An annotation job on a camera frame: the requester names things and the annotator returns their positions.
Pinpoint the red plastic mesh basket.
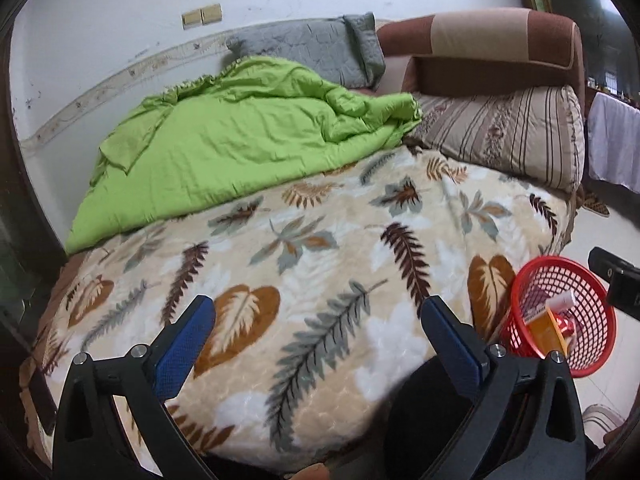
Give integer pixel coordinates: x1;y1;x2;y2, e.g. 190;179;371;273
497;256;618;380

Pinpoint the brown patterned slipper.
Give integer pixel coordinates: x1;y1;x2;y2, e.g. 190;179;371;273
580;187;611;218

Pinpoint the white hanging towel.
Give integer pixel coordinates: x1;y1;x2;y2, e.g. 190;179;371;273
587;91;640;196

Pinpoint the grey quilted pillow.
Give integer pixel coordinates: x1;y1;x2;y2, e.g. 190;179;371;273
225;11;387;92

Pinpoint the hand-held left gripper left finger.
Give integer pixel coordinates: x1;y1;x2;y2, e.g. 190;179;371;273
52;295;217;480

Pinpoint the green quilt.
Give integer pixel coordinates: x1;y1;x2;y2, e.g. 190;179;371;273
65;56;423;256

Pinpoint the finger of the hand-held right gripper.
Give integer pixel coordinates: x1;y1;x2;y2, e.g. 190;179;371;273
587;246;640;281

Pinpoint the leaf print fleece blanket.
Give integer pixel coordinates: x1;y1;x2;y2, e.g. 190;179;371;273
20;147;581;476

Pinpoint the striped beige pillow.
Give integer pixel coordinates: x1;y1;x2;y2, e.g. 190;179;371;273
407;85;586;196

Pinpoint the white slipper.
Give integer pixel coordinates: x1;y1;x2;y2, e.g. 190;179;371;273
582;404;626;448

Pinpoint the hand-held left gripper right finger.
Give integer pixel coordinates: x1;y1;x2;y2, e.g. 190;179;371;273
420;296;587;480

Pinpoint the brown padded headboard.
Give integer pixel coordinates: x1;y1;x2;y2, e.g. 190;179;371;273
375;7;586;111

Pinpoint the yellow box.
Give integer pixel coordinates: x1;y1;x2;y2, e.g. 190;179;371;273
522;307;571;361

